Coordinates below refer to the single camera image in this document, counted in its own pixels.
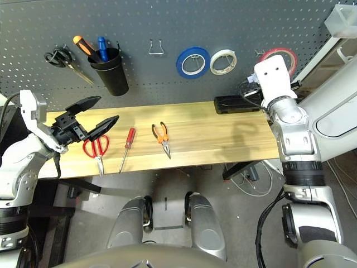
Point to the orange black needle-nose pliers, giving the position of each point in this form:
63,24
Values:
164,141

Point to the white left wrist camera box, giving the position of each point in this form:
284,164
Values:
28,111

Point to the white tape roll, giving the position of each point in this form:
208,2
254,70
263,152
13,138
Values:
223,51

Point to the light wooden shelf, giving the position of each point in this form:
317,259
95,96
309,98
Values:
320,75

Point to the black power adapter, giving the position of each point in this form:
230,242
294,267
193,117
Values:
253,173

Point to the black plastic tool case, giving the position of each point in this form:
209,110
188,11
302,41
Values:
231,104

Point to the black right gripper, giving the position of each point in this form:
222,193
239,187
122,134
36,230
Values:
251,90

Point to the silver robot leg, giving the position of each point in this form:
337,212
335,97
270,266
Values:
128,220
206,223

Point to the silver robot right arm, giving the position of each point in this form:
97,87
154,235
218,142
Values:
295,134

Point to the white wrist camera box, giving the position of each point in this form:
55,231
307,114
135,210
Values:
273,78
28,111

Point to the silver robot left leg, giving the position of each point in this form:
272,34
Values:
128,220

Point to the large white rounded machine housing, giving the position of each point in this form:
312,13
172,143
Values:
334,111

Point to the grey robot torso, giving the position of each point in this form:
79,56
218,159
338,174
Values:
139,258

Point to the clear plastic bin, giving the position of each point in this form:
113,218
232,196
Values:
340,25

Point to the black table leg bracket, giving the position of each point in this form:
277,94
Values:
237,169
89,186

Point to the black plastic cup holder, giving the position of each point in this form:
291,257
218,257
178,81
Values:
114,78

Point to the silver robot right leg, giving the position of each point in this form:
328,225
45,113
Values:
206,223

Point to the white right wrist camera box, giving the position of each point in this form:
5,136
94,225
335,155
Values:
273,78

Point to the red tape roll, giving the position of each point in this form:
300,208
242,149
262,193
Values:
276,50

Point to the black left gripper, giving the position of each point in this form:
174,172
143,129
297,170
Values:
68,128

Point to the dark grey metal pegboard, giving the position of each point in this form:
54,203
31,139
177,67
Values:
167,22

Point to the blue tape roll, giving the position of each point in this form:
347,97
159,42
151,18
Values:
178,64

